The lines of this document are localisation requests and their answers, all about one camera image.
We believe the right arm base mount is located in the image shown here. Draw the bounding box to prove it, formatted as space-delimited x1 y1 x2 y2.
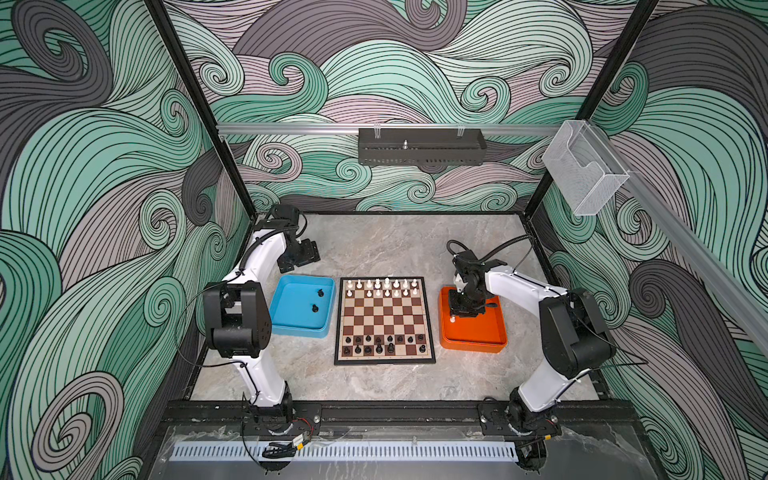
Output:
477 399 562 439

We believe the orange plastic tray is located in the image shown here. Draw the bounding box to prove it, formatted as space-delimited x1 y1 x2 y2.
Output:
439 286 508 354

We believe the aluminium rail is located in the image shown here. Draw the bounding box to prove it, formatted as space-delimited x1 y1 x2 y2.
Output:
216 122 560 137

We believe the blue plastic tray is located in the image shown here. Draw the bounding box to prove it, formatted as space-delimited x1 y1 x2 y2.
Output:
269 275 336 338

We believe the folding chess board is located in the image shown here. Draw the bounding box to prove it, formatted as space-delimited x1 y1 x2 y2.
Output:
334 276 436 366

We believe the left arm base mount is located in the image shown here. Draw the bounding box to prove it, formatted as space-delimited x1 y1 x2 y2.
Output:
241 401 322 438

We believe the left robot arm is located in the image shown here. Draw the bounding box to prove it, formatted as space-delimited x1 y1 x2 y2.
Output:
202 204 320 422

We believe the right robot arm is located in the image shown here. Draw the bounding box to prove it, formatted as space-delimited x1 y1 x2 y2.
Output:
446 235 617 418

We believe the white slotted cable duct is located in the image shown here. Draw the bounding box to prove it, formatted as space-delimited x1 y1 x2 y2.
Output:
169 440 518 463

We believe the clear plastic wall bin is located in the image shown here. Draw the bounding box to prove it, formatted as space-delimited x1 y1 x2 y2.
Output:
542 120 629 217

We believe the black perforated wall shelf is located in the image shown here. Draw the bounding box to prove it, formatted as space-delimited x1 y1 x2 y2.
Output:
357 129 488 167

